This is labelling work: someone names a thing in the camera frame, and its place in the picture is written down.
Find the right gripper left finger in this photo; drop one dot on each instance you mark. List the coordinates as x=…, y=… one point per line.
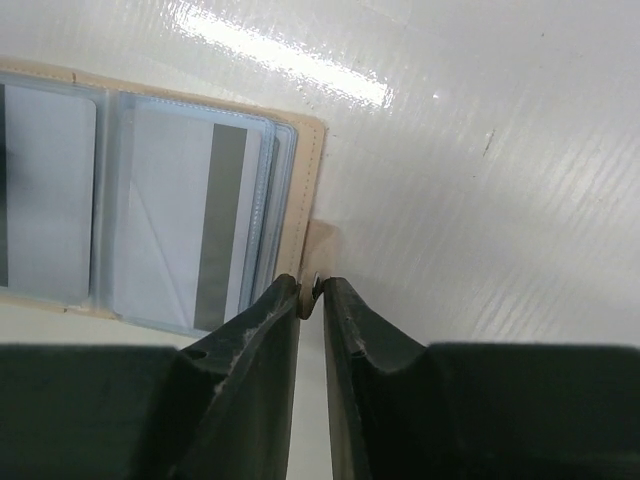
x=245, y=431

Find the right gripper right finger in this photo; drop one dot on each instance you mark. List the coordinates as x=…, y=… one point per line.
x=377, y=389

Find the beige leather card holder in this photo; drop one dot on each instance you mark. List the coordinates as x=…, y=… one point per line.
x=61, y=132

